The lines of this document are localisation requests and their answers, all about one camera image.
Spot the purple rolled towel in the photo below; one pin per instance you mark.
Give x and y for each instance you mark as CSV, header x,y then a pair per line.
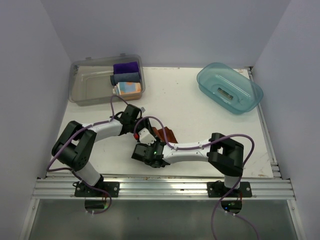
x,y
125,68

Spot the aluminium mounting rail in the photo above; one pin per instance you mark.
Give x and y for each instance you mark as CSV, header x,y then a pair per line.
x,y
60,186

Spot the brown towel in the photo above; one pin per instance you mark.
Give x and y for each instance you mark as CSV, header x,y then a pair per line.
x,y
169,134

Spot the grey-blue rolled towel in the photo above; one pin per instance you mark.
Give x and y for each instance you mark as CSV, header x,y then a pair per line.
x,y
133,77

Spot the grey transparent plastic bin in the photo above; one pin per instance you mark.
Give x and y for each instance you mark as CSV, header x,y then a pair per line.
x,y
90,79

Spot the colourful polka dot towel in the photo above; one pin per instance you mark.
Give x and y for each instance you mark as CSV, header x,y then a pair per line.
x,y
128,90

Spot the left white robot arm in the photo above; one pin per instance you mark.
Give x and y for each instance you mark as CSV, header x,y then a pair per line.
x,y
74,146

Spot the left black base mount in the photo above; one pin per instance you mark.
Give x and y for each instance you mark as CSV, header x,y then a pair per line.
x,y
102,189

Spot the label inside teal bin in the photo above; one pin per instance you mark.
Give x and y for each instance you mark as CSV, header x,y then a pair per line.
x,y
224,94

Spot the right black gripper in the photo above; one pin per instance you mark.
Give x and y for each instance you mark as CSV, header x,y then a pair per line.
x,y
154,143

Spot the teal transparent plastic bin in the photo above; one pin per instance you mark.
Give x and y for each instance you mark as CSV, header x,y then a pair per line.
x,y
246,94

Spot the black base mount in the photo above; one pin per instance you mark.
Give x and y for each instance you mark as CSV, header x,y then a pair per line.
x,y
102,189
225,188

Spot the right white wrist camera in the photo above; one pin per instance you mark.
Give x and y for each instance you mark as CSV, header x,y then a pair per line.
x,y
145,137

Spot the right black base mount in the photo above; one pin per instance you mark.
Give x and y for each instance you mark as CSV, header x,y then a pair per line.
x,y
225,188

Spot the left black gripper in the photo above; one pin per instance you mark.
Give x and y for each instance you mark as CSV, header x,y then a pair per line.
x,y
145,122

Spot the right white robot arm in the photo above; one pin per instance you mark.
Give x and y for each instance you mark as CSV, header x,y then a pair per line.
x,y
227,155

